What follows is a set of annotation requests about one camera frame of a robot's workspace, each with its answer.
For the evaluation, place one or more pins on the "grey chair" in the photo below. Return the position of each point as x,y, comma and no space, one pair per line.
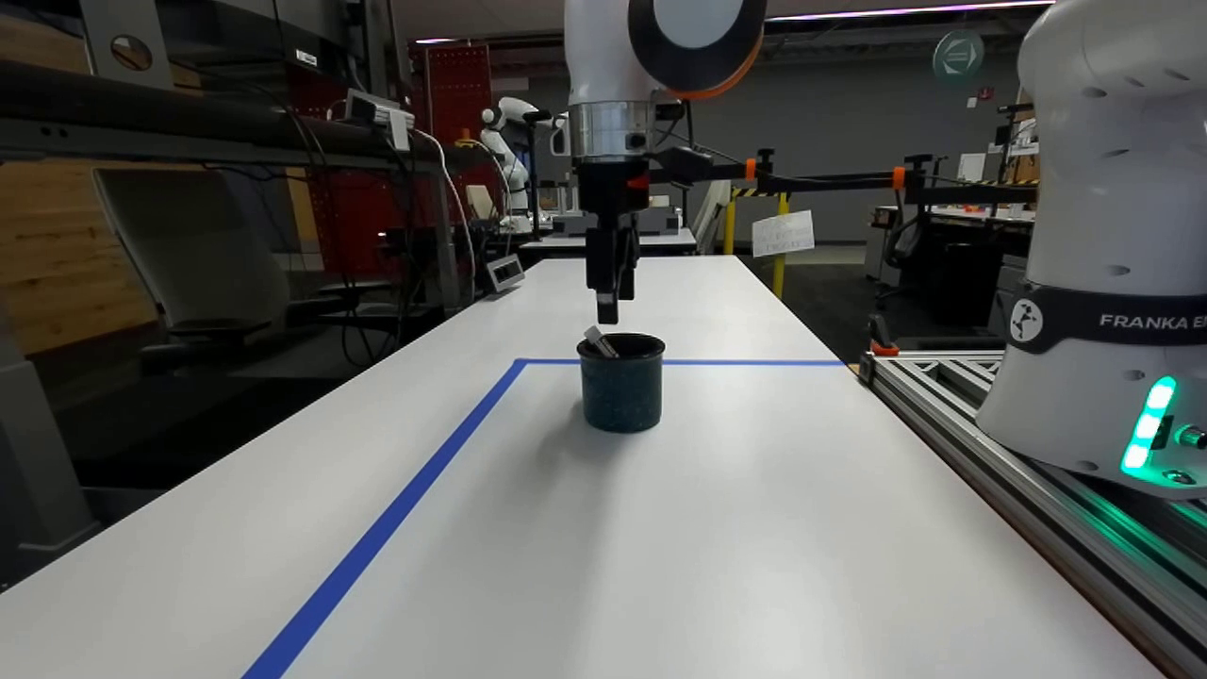
207,268

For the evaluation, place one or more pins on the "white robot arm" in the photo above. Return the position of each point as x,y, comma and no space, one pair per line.
619,53

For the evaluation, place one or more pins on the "aluminium extrusion rail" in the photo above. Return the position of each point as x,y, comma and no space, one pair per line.
1135,555

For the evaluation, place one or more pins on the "white marker with orange cap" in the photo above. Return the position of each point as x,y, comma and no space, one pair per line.
600,341

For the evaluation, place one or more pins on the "dark teal mug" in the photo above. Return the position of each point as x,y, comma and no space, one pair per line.
624,390

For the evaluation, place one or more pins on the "small white background robot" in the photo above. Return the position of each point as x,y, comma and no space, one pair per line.
515,175

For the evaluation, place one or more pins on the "white paper sign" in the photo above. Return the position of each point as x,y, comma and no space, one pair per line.
798,233

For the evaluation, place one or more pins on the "black boom with orange clamps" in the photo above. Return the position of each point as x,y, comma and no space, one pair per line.
766,179

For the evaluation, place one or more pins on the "yellow post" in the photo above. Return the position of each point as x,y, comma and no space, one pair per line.
781,252

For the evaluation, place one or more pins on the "blue tape line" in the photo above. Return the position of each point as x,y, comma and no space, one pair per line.
535,546

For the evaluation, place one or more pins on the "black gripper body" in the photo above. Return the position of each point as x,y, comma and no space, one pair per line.
612,195

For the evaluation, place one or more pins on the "white Franka robot base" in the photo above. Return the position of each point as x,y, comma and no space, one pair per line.
1106,346

